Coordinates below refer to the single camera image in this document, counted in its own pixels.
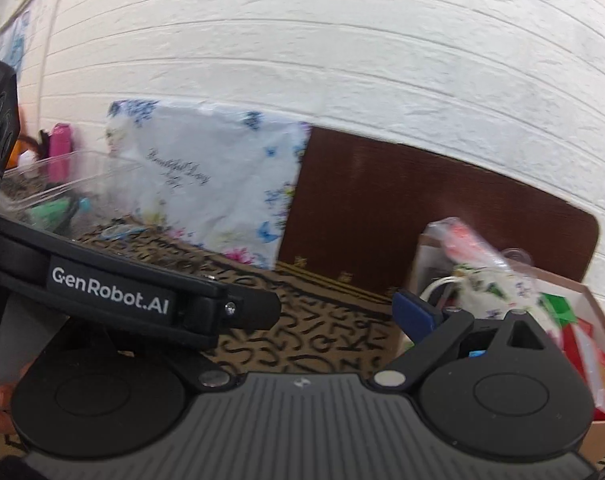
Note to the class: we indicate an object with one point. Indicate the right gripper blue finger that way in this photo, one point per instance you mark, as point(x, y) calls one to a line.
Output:
point(435, 335)

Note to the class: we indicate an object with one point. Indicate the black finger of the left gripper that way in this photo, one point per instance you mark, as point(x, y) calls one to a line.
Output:
point(251, 309)

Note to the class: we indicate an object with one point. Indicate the white christmas print pouch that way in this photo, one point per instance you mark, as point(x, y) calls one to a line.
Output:
point(489, 292)

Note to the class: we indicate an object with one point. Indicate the pink item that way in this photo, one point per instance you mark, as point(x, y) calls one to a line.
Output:
point(463, 245)

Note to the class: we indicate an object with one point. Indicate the person's left hand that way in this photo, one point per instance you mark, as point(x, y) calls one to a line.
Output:
point(6, 394)

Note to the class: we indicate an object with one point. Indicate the green tube in container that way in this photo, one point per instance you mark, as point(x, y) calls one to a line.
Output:
point(55, 212)

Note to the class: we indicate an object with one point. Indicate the leopard letter print cloth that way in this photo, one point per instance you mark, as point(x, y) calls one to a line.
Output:
point(292, 402)

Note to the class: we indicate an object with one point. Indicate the clear plastic container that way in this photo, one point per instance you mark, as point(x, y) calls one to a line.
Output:
point(108, 181)

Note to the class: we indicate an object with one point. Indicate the pink bottle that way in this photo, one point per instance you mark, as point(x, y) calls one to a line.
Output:
point(60, 151)

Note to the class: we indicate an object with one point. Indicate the white floral plastic bag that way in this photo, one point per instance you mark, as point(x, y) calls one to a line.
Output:
point(218, 177)

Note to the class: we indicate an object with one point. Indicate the dark brown headboard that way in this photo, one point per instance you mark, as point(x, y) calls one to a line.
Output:
point(360, 206)

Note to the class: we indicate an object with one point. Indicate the red and silver gift box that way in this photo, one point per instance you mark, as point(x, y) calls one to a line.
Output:
point(576, 337)

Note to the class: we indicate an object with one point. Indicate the brown cardboard box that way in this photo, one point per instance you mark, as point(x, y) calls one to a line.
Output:
point(509, 395)

